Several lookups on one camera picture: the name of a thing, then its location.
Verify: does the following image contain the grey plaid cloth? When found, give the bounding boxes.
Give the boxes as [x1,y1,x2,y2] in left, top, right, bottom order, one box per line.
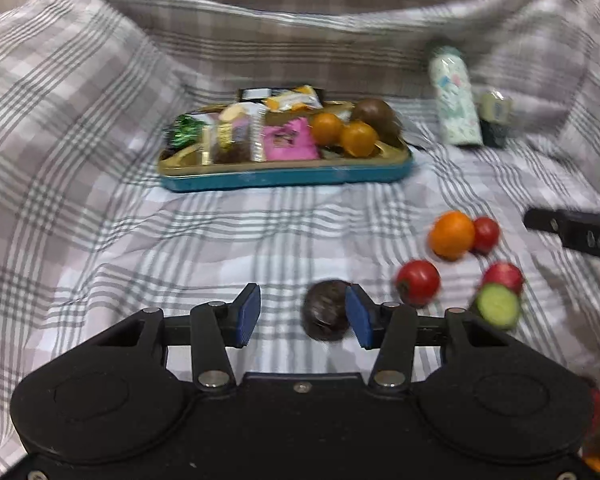
[0,0,600,476]

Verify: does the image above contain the green candy wrapper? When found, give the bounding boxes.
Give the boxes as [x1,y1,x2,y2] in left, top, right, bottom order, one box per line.
[164,113,204,149]

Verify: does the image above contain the upright cucumber piece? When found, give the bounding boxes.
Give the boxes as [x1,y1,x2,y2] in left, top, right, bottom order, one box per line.
[475,283,522,331]

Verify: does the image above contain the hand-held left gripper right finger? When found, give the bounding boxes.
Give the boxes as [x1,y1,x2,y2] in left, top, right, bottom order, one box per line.
[345,284,523,393]

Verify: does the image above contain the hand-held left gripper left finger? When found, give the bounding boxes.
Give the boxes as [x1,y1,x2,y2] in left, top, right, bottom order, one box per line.
[87,283,261,392]

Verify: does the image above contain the white printed bottle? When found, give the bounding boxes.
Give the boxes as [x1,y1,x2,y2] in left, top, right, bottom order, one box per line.
[426,45,484,147]

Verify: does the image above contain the yellow orange snack packet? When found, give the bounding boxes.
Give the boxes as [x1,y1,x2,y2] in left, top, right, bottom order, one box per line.
[262,85,324,112]

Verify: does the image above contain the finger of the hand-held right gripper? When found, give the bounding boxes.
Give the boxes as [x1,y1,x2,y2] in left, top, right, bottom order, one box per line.
[523,207,600,235]

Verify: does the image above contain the blue tin tray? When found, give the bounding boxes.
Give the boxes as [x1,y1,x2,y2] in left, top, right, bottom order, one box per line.
[158,99,415,194]

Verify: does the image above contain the pink snack packet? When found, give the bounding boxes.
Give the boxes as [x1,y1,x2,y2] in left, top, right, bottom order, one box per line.
[262,117,319,162]

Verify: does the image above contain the large orange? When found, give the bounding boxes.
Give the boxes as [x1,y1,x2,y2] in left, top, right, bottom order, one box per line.
[429,211,477,261]

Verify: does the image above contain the round dark water chestnut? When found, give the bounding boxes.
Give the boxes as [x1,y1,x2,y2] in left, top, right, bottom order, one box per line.
[302,280,353,343]

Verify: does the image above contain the clear brown snack packet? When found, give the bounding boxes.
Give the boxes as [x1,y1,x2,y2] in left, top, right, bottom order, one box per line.
[202,102,266,165]

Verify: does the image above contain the brown round fruit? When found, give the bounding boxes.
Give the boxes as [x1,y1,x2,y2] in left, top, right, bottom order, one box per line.
[352,98,399,137]

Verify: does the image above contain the green can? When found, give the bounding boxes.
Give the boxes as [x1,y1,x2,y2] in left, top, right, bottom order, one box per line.
[480,89,514,149]

